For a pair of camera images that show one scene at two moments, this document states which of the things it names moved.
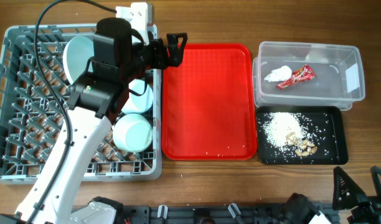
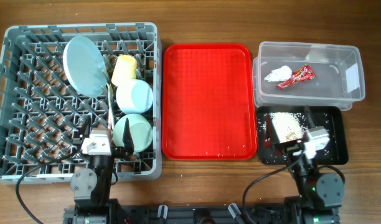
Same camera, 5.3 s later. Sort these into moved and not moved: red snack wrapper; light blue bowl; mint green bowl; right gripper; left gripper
Moved: left gripper; right gripper
Not moved: light blue bowl; red snack wrapper; mint green bowl
